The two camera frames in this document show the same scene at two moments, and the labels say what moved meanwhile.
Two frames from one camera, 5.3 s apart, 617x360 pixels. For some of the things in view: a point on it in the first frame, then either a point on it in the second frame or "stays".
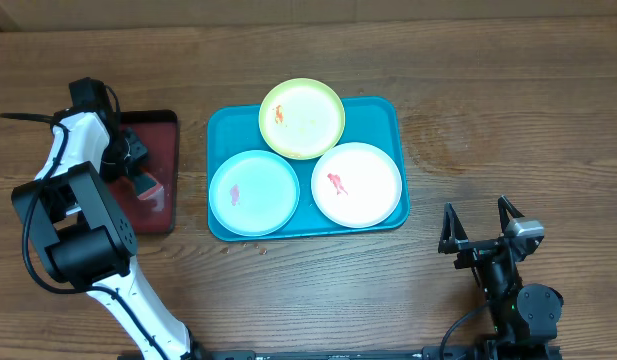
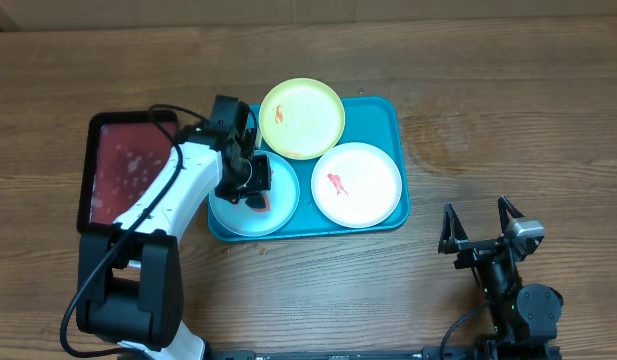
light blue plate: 254,193 stays
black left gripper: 137,154 to 256,183
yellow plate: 301,119 stays
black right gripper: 456,240 stays
